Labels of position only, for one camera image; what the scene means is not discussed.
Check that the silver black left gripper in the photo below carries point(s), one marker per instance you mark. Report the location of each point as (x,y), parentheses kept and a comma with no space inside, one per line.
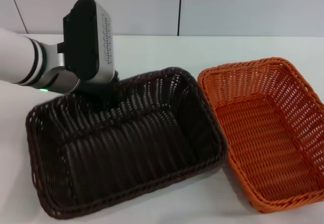
(57,79)

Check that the dark brown woven basket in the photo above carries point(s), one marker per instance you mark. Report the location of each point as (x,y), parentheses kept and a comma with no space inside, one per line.
(126,158)

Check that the orange woven basket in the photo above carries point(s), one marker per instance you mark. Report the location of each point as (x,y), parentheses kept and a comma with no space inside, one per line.
(263,143)

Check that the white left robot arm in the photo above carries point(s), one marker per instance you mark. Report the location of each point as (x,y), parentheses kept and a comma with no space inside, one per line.
(15,54)

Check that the silver black wrist camera box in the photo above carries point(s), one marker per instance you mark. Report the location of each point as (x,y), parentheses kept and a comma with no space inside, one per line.
(83,36)

